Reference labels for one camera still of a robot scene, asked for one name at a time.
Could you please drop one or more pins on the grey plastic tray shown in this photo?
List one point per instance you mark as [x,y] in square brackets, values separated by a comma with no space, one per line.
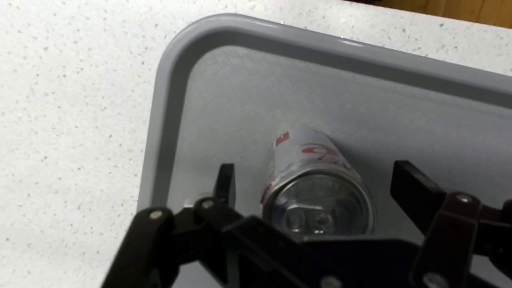
[321,91]

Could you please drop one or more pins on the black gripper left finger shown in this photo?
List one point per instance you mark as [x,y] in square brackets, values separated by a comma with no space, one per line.
[213,246]

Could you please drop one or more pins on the silver soda can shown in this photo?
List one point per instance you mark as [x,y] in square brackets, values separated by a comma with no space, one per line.
[314,198]

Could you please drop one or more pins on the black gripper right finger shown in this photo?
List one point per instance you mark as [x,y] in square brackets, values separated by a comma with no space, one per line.
[453,230]

